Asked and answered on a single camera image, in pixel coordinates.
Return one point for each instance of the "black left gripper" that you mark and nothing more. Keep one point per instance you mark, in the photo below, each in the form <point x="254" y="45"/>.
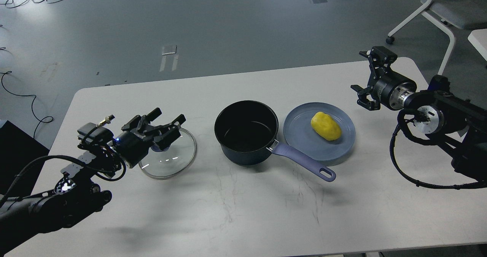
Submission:
<point x="133" y="147"/>

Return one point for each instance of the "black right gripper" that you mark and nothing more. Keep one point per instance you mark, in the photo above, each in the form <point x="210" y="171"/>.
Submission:
<point x="389" y="87"/>

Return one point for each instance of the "glass pot lid purple knob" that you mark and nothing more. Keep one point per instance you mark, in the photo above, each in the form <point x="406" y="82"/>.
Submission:
<point x="166" y="163"/>

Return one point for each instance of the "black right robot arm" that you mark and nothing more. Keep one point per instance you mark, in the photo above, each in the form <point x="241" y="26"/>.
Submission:
<point x="430" y="117"/>

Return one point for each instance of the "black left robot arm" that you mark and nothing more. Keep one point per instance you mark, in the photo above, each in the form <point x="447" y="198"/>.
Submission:
<point x="75" y="196"/>

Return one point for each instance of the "yellow potato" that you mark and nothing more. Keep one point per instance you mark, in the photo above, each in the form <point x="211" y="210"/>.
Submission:
<point x="325" y="126"/>

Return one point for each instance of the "blue-grey round plate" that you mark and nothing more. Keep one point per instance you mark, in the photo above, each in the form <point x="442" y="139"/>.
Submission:
<point x="298" y="132"/>

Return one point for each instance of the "white table corner at right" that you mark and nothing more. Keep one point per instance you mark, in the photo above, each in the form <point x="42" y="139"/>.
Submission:
<point x="478" y="39"/>

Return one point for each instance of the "black box at left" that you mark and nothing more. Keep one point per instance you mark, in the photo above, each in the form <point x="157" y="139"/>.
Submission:
<point x="17" y="149"/>

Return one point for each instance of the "dark blue saucepan purple handle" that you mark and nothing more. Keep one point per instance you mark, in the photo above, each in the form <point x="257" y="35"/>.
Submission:
<point x="247" y="133"/>

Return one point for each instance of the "white frame grey chair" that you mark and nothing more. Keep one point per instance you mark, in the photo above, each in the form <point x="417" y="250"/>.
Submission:
<point x="462" y="14"/>

